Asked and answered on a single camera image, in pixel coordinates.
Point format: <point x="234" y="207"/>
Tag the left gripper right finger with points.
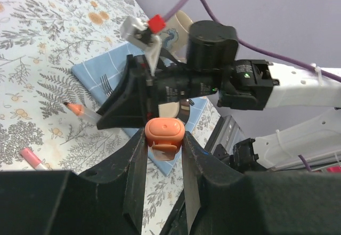
<point x="220" y="200"/>

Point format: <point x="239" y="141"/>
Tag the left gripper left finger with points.
<point x="105" y="199"/>

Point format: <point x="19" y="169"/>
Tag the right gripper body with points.
<point x="169" y="84"/>

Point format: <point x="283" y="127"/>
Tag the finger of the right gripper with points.
<point x="126" y="107"/>

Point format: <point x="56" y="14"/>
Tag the white acrylic marker pink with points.
<point x="33" y="160"/>

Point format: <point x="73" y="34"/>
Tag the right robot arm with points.
<point x="256" y="85"/>

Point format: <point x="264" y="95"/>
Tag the brown striped plate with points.
<point x="184" y="110"/>

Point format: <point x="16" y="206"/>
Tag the cream mug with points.
<point x="174" y="36"/>

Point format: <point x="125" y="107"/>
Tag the blue checkered placemat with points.
<point x="112" y="64"/>

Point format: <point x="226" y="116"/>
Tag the floral tablecloth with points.
<point x="41" y="40"/>

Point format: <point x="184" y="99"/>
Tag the black handled fork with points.
<point x="106" y="85"/>

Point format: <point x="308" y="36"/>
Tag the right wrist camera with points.
<point x="138" y="33"/>

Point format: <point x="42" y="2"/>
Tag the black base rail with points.
<point x="228" y="144"/>

